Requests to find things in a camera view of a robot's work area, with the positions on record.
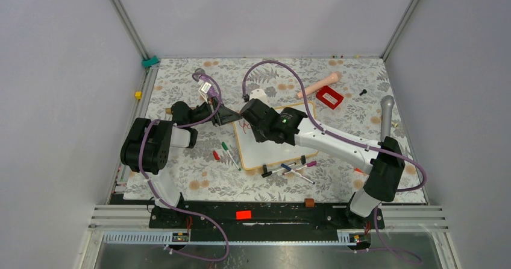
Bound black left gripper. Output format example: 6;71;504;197
188;96;242;127

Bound yellow framed whiteboard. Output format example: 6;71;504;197
233;119;319;170

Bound red marker cap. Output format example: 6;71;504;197
213;150;221;160

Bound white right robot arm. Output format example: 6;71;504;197
240;99;405;228

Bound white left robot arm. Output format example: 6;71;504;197
120;98;241;227

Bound green capped whiteboard marker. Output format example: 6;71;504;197
221;142;241;171

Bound blue capped whiteboard marker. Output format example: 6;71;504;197
281;163;316;185

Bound black capped whiteboard marker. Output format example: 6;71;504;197
262;165;287;178

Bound magenta capped whiteboard marker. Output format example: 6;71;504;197
282;161;317;175

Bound purple glitter toy microphone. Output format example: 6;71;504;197
192;68;205;81

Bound red rectangular plastic box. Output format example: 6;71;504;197
316;86;344;110

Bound pink toy microphone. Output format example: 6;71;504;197
296;71;342;99

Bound small yellow cube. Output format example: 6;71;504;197
134;91;142;100

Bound floral patterned table mat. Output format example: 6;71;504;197
145;59;393;203

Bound brown cylinder block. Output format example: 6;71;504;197
304;198;315;208

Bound teal corner clamp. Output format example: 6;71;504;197
142;55;160;69

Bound red tape label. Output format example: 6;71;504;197
235;210;252;220

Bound silver toy microphone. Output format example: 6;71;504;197
380;95;395;142

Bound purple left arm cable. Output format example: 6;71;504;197
137;71;230;262

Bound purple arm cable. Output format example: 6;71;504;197
137;71;230;262
242;60;428;266

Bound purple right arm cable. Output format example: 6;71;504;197
242;60;428;266

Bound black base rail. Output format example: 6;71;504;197
149;201;385;242

